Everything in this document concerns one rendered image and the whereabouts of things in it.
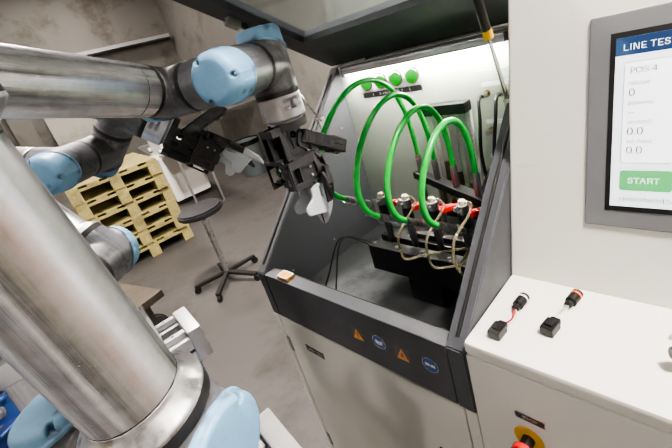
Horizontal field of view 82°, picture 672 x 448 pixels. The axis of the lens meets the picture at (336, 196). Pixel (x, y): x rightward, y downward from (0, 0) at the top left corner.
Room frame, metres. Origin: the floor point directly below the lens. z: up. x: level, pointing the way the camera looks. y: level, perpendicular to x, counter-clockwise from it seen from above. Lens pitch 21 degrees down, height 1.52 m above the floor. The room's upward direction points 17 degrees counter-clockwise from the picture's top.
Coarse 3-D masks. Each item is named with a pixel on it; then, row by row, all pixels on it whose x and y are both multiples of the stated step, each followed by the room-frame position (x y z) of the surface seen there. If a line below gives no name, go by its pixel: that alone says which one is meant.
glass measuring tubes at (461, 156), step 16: (448, 112) 1.05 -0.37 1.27; (464, 112) 1.02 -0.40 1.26; (432, 128) 1.11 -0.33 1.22; (448, 128) 1.09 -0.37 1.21; (464, 144) 1.03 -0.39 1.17; (448, 160) 1.08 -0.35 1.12; (464, 160) 1.06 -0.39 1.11; (448, 176) 1.09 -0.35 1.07; (464, 176) 1.07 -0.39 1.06; (480, 176) 1.04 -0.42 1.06
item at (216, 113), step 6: (210, 108) 0.91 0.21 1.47; (216, 108) 0.91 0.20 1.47; (222, 108) 0.92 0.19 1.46; (204, 114) 0.90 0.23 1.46; (210, 114) 0.90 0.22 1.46; (216, 114) 0.91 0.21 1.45; (222, 114) 0.93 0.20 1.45; (198, 120) 0.89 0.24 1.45; (204, 120) 0.89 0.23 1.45; (210, 120) 0.90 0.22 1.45; (216, 120) 0.93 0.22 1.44; (186, 126) 0.87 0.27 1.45; (192, 126) 0.88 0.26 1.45; (198, 126) 0.88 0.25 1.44; (204, 126) 0.89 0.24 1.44; (186, 132) 0.87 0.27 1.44; (192, 132) 0.87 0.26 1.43
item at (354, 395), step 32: (288, 320) 1.02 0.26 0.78; (320, 352) 0.92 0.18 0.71; (352, 352) 0.81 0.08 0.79; (320, 384) 0.98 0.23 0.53; (352, 384) 0.84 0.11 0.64; (384, 384) 0.73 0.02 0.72; (416, 384) 0.65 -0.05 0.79; (352, 416) 0.89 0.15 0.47; (384, 416) 0.77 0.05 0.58; (416, 416) 0.67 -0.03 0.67; (448, 416) 0.60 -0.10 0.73
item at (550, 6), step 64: (512, 0) 0.76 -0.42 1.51; (576, 0) 0.67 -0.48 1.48; (640, 0) 0.60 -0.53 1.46; (512, 64) 0.74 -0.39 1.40; (576, 64) 0.65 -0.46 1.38; (512, 128) 0.72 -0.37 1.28; (576, 128) 0.64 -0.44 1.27; (512, 192) 0.70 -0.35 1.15; (576, 192) 0.62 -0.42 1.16; (512, 256) 0.68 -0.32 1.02; (576, 256) 0.60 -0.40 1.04; (640, 256) 0.53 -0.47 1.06; (512, 384) 0.48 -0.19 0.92
